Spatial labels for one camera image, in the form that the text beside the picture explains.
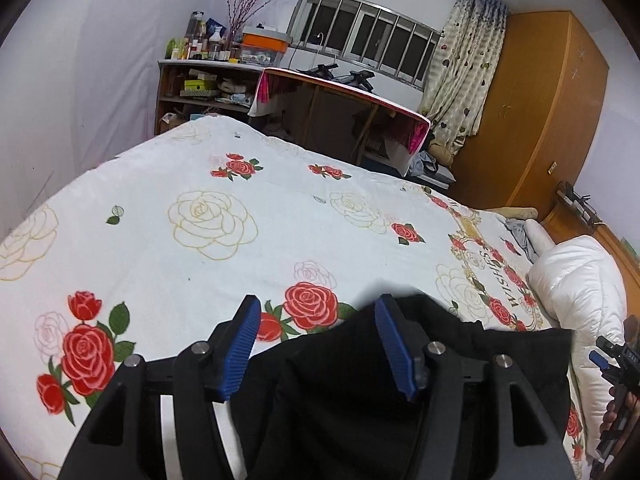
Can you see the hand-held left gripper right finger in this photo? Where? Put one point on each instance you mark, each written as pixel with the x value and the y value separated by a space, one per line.
pixel 395 347

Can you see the heart print curtain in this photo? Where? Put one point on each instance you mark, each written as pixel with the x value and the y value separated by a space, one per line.
pixel 460 75

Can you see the person's right hand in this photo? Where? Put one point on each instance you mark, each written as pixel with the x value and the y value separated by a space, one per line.
pixel 609 417

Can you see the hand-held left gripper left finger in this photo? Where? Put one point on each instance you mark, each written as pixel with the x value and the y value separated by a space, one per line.
pixel 240 352

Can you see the beige cloth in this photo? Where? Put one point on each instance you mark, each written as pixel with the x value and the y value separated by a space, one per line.
pixel 515 212

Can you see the purple dried branches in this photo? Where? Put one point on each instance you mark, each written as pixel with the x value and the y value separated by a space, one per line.
pixel 235 10

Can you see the pile of clothes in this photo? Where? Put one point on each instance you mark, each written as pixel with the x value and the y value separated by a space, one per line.
pixel 430 165

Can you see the grey cloth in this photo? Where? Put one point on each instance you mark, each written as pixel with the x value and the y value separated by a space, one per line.
pixel 520 237

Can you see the barred window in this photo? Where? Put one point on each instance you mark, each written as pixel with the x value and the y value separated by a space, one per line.
pixel 360 30

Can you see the orange lid storage box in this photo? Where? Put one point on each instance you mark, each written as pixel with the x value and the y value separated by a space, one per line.
pixel 265 42

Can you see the wooden headboard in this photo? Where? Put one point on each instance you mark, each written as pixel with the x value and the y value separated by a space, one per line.
pixel 610 240

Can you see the white duvet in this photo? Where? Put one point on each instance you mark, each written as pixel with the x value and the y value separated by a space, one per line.
pixel 575 285

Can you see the wooden shelf unit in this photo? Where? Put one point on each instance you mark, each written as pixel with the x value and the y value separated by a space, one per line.
pixel 210 64

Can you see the group of bottles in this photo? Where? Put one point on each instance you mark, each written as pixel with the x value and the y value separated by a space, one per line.
pixel 200 40

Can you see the floral rose bed sheet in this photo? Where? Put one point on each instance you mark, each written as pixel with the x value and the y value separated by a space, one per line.
pixel 150 260

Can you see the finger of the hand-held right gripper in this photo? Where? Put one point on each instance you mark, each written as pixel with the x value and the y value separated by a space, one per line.
pixel 597 359
pixel 610 347

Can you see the wooden wardrobe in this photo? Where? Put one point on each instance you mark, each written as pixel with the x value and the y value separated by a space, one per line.
pixel 530 100

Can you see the wooden desk with pink cloth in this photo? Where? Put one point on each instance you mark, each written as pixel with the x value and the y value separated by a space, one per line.
pixel 340 95

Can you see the black jacket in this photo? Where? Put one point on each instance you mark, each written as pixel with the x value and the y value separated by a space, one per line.
pixel 475 360

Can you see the wall switch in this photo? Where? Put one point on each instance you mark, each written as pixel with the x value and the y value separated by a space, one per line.
pixel 551 167

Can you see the black folding stand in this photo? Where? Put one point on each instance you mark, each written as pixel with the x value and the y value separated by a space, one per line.
pixel 345 76

